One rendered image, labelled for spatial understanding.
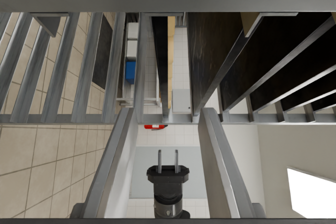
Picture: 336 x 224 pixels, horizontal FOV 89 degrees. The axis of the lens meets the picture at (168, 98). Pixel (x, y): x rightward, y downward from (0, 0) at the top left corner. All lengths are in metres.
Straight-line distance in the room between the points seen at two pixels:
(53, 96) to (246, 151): 3.87
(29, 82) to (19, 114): 0.11
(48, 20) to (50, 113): 0.48
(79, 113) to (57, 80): 0.15
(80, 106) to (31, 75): 0.22
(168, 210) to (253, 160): 3.74
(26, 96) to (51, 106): 0.10
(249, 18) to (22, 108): 0.67
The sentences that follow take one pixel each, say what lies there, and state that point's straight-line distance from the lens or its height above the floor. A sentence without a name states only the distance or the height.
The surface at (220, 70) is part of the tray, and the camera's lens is 0.27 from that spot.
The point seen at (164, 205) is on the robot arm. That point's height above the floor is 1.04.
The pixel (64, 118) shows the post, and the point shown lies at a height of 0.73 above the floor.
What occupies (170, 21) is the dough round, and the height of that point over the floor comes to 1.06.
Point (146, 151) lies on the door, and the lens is 3.88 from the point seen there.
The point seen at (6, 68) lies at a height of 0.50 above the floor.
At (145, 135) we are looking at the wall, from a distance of 3.83.
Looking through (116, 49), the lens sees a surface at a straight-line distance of 0.67.
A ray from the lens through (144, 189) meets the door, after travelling 4.03.
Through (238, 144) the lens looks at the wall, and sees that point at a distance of 4.10.
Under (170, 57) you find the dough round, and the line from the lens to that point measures 0.26.
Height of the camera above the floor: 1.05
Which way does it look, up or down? level
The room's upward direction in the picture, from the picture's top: 90 degrees clockwise
